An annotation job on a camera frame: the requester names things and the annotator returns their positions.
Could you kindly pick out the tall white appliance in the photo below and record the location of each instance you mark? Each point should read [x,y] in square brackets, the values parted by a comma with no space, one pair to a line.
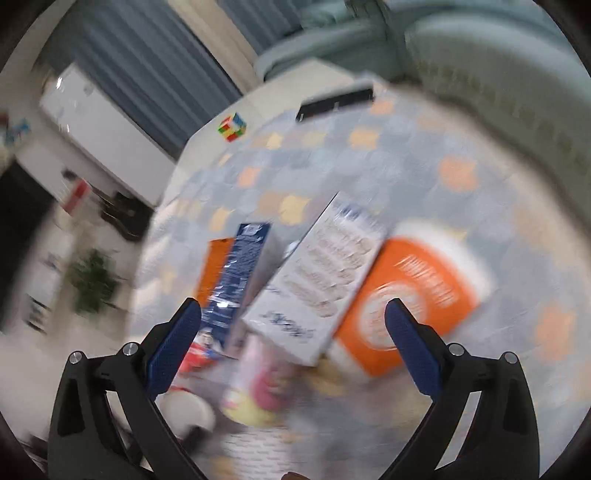
[101,134]

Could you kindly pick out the black television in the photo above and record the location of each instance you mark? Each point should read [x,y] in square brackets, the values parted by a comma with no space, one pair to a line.
[21,230]

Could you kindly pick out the blue picture frame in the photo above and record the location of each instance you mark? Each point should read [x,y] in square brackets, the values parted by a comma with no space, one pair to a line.
[16,131]

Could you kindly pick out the black bag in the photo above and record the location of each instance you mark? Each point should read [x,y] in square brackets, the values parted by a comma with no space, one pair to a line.
[122,214]

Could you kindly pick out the white paper cup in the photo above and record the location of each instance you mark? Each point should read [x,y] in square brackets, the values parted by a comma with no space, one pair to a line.
[184,410]

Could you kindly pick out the multicoloured puzzle cube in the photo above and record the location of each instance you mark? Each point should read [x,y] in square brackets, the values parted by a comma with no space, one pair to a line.
[232,127]

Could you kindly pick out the green potted plant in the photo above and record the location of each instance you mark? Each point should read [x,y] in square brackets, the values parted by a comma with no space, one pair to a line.
[90,279]

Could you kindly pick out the black smartphone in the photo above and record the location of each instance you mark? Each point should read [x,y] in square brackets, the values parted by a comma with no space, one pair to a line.
[337,102]

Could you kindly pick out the orange box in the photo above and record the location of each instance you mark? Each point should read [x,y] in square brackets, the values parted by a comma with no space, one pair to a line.
[214,267]

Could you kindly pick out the teal sofa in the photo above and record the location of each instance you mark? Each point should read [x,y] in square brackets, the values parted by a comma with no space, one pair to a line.
[485,55]

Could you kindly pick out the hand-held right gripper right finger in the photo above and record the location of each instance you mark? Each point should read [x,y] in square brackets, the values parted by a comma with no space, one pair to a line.
[413,350]

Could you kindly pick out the beige curtain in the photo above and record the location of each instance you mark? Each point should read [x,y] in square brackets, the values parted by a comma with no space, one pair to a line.
[207,32]

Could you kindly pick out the white cracker box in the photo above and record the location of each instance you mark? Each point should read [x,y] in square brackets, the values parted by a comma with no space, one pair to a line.
[318,277]

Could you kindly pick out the grey orange patterned tablecloth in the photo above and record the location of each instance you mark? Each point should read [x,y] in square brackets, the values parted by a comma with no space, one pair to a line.
[415,152]

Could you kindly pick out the blue curtain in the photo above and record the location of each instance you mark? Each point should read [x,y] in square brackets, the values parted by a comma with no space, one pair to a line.
[138,60]
[249,11]

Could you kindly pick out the white shelf unit red panel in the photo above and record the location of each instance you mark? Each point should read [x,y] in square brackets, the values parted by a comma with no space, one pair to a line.
[76,196]

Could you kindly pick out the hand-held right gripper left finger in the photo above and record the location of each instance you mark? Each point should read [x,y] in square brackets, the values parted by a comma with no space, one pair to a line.
[173,350]

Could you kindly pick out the blue snack box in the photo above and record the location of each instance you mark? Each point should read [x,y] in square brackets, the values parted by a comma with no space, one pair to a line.
[240,263]

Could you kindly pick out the orange white instant noodle cup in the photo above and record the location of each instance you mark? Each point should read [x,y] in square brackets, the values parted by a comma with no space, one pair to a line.
[415,286]

